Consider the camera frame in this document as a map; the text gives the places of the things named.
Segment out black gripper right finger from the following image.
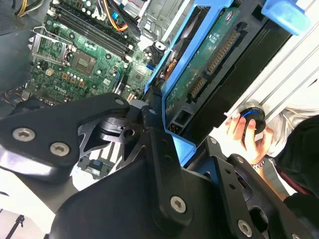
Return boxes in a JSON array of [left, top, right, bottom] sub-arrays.
[[204, 135, 319, 239]]

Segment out round black tool blue ring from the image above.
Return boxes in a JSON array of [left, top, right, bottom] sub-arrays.
[[235, 99, 267, 136]]

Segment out hard disk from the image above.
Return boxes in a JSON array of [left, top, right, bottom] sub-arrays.
[[144, 0, 312, 167]]

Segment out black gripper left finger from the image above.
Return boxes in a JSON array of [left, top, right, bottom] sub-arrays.
[[0, 86, 195, 227]]

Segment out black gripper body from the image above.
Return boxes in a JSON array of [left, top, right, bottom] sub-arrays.
[[48, 159, 232, 239]]

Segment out person's hand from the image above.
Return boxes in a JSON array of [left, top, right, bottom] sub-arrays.
[[225, 116, 275, 165]]

